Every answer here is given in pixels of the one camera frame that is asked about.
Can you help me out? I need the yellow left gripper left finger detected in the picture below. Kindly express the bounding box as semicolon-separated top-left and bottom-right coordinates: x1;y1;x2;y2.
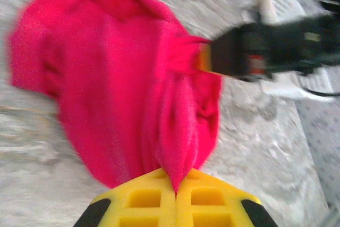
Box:
73;167;177;227

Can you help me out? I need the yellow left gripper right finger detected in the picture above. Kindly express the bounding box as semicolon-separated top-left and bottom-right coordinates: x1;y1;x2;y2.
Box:
175;167;278;227

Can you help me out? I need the red t-shirt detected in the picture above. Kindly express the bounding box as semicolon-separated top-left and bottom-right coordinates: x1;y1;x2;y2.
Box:
6;0;224;193

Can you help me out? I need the white perforated plastic basket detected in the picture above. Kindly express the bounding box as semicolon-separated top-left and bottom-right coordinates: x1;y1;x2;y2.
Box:
240;0;337;103

